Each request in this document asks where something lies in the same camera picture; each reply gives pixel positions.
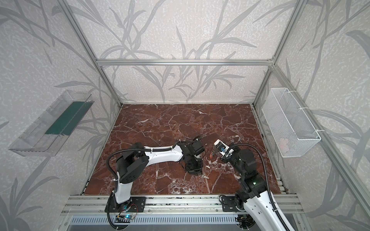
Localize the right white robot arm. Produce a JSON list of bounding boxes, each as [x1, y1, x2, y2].
[[214, 141, 294, 231]]

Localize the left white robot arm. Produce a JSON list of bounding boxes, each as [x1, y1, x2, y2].
[[106, 137, 205, 213]]

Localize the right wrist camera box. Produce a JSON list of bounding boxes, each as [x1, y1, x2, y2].
[[214, 139, 229, 154]]

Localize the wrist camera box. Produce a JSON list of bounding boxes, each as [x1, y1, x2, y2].
[[191, 140, 205, 158], [214, 139, 229, 154]]

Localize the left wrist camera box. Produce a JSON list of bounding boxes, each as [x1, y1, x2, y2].
[[191, 140, 205, 158]]

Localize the white wire mesh basket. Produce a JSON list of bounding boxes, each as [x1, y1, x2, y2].
[[262, 88, 321, 158]]

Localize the aluminium frame profiles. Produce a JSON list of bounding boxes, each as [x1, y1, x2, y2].
[[57, 1, 370, 216]]

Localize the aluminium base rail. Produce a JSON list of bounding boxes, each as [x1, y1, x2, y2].
[[61, 194, 304, 215]]

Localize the white slotted cable duct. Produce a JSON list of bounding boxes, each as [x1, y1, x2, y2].
[[69, 214, 238, 225]]

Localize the clear plastic wall bin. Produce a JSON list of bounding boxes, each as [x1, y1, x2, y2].
[[9, 90, 94, 157]]

